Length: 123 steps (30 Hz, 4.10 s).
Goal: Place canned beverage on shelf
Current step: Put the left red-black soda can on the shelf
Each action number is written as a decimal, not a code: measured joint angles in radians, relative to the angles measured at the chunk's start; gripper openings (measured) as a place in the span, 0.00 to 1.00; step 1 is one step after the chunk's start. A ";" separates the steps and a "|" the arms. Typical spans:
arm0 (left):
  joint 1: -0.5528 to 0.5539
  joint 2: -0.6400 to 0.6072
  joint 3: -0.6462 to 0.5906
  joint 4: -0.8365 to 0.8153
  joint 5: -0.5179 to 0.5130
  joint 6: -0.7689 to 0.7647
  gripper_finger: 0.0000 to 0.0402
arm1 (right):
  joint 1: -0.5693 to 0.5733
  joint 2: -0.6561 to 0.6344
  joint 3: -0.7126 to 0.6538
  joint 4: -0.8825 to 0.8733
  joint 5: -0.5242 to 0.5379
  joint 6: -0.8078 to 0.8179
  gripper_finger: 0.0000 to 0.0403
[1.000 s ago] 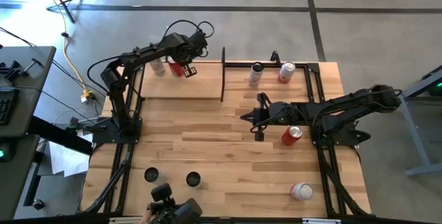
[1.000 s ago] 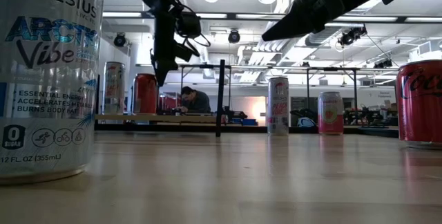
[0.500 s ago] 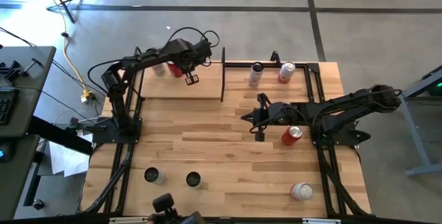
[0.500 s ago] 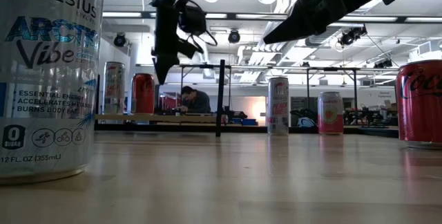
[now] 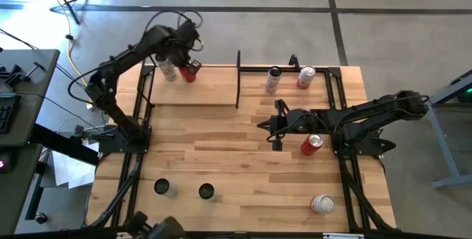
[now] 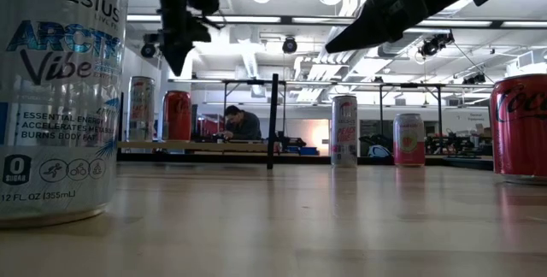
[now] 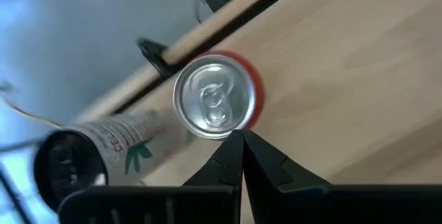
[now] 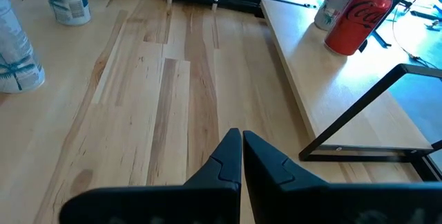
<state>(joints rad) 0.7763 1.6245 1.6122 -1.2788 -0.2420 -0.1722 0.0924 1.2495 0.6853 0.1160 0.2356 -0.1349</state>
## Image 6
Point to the pink sparkling water can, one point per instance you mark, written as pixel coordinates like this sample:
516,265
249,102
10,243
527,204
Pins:
409,149

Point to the person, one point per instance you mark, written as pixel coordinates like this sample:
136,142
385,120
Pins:
243,127

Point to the black background device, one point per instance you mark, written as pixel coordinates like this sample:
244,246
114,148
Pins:
292,142

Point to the black aluminium table frame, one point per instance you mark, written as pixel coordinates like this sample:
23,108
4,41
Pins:
213,158

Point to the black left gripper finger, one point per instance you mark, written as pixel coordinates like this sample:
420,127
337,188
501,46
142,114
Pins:
177,57

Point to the white Celsius Peach Vibe can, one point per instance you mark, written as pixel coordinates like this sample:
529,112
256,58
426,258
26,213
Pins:
344,131
141,114

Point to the overhead light bar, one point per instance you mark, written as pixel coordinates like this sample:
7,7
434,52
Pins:
284,19

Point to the small black track lamps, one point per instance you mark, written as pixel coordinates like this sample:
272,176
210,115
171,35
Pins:
474,78

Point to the white and blue helmet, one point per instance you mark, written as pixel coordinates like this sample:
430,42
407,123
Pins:
378,151

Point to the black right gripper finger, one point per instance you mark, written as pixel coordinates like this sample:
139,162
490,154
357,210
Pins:
367,29

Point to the red Coca-Cola can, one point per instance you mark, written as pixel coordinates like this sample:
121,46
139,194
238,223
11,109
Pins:
521,140
177,116

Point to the dark far-table equipment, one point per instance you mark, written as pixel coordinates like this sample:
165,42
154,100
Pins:
453,146

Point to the black round hanging fixture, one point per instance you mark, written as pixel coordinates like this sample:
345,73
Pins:
289,45
148,50

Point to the wooden shelf with black frame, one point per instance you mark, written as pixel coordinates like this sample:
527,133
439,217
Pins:
213,145

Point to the black ceiling track lamp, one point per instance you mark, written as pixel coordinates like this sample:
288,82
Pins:
436,44

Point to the red tool cabinet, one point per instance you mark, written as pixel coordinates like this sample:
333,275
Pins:
209,125

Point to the white Celsius Arctic Vibe can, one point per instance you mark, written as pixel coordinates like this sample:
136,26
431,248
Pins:
60,97

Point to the blue storage bins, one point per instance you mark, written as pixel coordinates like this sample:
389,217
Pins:
307,151

